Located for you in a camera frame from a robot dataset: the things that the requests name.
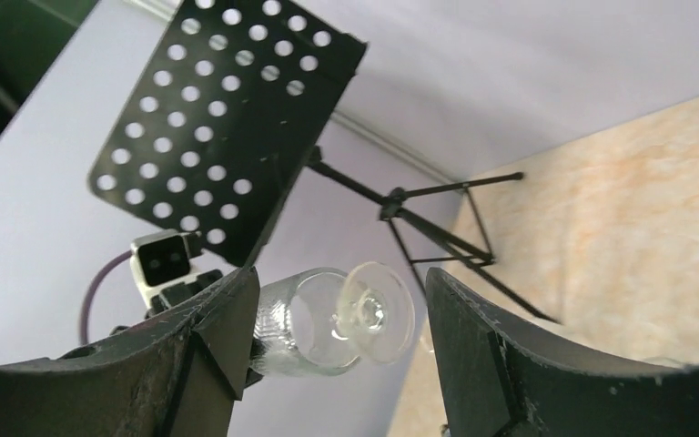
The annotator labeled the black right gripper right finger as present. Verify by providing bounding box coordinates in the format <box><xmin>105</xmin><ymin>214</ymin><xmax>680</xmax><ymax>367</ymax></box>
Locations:
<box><xmin>426</xmin><ymin>269</ymin><xmax>699</xmax><ymax>436</ymax></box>

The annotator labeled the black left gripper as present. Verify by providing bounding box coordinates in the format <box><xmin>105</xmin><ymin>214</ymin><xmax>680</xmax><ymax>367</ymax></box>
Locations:
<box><xmin>145</xmin><ymin>269</ymin><xmax>224</xmax><ymax>320</ymax></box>

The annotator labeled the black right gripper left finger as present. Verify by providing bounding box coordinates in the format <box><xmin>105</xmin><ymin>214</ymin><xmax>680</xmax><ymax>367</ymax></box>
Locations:
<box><xmin>0</xmin><ymin>267</ymin><xmax>260</xmax><ymax>436</ymax></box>

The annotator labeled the etched wine glass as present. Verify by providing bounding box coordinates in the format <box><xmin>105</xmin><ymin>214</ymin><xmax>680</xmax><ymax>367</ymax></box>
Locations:
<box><xmin>250</xmin><ymin>261</ymin><xmax>415</xmax><ymax>377</ymax></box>

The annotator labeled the black perforated music stand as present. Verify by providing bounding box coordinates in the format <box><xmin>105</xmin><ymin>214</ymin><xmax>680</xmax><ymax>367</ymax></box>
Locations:
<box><xmin>87</xmin><ymin>1</ymin><xmax>537</xmax><ymax>314</ymax></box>

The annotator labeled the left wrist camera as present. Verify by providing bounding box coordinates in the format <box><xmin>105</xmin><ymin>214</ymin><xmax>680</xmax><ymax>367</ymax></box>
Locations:
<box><xmin>129</xmin><ymin>229</ymin><xmax>202</xmax><ymax>310</ymax></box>

